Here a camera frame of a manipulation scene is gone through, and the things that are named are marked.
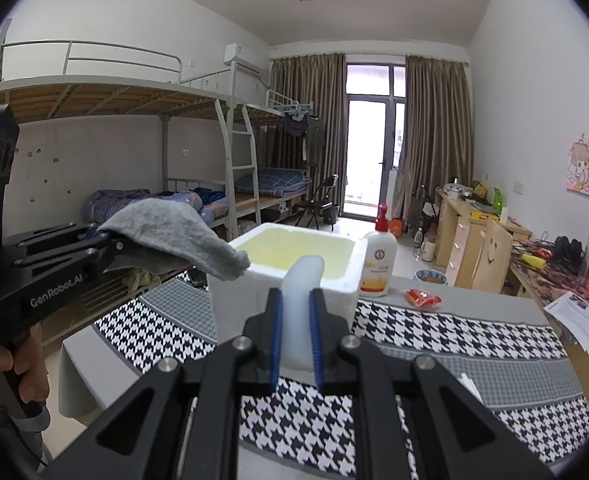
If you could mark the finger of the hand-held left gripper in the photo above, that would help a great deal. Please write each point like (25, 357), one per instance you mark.
(49, 234)
(74, 256)

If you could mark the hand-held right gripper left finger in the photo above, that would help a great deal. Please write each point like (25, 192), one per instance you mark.
(274, 340)

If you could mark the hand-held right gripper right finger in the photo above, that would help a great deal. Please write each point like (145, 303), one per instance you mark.
(317, 340)

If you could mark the white translucent tube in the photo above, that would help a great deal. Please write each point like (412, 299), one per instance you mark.
(299, 310)

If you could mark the white foam box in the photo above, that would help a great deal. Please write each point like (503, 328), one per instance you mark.
(234, 285)

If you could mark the grey cloth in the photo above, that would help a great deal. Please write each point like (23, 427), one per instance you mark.
(164, 230)

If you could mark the person's left hand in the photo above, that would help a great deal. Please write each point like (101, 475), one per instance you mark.
(32, 360)

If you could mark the blue orange quilt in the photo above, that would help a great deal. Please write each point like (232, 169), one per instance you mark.
(109, 200)

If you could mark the beige cloth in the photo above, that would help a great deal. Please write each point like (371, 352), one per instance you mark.
(137, 279)

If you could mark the grey table cover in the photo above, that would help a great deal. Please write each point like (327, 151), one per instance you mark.
(89, 370)

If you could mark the white lotion pump bottle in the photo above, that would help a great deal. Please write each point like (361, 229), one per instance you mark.
(377, 265)

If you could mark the red snack packet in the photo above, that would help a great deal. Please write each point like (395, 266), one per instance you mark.
(422, 298)

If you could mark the patterned ceramic bowl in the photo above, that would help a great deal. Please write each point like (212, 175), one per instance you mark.
(430, 276)

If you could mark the black folding chair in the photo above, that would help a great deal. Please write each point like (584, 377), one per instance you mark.
(324, 205)

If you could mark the orange container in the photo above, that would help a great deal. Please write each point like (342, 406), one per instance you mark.
(397, 226)

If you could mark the white metal bunk bed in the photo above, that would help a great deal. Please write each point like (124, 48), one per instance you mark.
(99, 95)
(254, 112)

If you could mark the houndstooth table runner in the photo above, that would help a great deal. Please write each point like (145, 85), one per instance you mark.
(474, 330)

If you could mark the blue checked quilt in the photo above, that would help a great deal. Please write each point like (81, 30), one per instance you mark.
(274, 180)

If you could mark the wooden desk with drawers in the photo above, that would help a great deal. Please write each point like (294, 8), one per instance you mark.
(454, 240)

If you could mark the black folded trolley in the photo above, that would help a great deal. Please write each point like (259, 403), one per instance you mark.
(424, 207)

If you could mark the white bunk bed ladder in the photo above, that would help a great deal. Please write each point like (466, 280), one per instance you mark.
(225, 160)

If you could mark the glass balcony door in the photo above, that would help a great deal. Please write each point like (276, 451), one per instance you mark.
(369, 160)

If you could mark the wooden smiley chair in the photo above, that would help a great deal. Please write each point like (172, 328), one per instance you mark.
(494, 260)

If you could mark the white cooking pot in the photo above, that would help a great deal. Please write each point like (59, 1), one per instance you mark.
(457, 191)

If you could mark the brown curtain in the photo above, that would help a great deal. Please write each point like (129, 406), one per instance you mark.
(434, 135)
(319, 135)

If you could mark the yellow box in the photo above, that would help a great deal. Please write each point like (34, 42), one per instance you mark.
(483, 216)

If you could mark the hanging dark clothes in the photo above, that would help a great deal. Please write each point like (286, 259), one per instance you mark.
(297, 127)

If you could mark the yellow black bag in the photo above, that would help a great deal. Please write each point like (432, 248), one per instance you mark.
(479, 189)

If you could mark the green plastic item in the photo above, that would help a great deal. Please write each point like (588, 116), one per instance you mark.
(498, 199)

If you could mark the colourful desk cloth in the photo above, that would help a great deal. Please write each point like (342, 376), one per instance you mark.
(544, 280)

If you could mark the printed paper sheets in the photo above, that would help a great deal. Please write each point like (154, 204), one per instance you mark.
(574, 317)

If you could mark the white air conditioner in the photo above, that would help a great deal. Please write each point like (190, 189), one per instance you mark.
(242, 55)

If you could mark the black headphones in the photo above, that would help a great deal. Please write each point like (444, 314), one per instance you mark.
(567, 250)

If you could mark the plain wooden desk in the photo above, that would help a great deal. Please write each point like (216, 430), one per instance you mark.
(587, 367)

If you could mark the white wall switch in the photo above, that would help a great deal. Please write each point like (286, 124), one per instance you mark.
(517, 188)

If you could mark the pink cartoon wall poster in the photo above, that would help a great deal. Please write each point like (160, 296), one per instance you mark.
(582, 165)

